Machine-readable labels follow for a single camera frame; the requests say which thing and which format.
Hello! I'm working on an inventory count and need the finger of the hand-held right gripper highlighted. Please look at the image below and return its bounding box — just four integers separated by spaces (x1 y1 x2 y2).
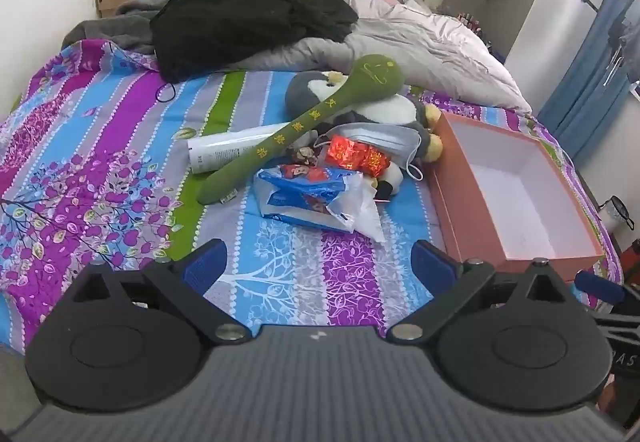
574 270 640 338

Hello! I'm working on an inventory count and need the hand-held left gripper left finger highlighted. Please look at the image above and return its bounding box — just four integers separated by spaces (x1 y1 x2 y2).
52 238 253 343

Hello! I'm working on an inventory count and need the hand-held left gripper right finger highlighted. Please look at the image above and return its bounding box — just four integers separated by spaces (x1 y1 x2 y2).
389 238 583 343

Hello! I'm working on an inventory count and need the blue white plastic pack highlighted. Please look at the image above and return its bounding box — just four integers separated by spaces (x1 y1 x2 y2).
254 163 387 244

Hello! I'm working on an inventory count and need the pink cardboard box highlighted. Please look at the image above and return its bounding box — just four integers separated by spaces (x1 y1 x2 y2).
427 111 606 280

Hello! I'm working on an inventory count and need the red foil candy packet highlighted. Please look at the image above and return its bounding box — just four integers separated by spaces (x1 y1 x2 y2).
325 134 371 170
360 146 390 177

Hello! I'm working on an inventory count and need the printed cartoon candy wrapper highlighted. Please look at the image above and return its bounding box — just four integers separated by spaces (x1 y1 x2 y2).
292 144 321 168

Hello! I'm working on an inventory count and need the white bin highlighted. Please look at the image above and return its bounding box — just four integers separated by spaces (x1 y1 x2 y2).
597 196 633 235

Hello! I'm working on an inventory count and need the white spray bottle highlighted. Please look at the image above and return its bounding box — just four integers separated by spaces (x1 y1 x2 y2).
187 122 286 173

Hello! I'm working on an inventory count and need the blue face mask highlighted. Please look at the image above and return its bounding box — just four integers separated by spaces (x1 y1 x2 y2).
320 122 426 182

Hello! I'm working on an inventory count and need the green plush stick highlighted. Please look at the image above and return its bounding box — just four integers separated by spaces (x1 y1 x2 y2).
197 53 405 205

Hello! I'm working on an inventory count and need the colourful striped floral bed sheet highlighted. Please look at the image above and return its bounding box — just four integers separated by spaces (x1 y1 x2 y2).
0 39 623 358

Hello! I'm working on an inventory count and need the blue curtain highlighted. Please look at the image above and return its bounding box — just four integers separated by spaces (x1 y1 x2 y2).
537 0 640 168

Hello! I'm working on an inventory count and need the grey white penguin plush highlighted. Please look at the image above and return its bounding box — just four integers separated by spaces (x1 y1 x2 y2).
285 70 445 163

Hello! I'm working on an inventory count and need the pale pink grey quilt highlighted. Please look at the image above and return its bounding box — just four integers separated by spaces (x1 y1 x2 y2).
220 0 533 115

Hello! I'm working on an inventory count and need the cluster of small colourful items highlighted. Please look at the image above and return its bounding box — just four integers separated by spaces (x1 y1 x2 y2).
456 11 490 44

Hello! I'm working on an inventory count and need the black garment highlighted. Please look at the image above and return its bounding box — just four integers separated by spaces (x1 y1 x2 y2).
150 0 360 84

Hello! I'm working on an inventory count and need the dark grey fleece blanket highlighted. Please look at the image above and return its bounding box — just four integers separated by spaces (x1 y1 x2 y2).
61 0 161 60

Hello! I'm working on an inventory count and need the hanging dark garment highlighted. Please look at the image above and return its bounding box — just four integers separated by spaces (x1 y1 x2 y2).
606 0 640 90

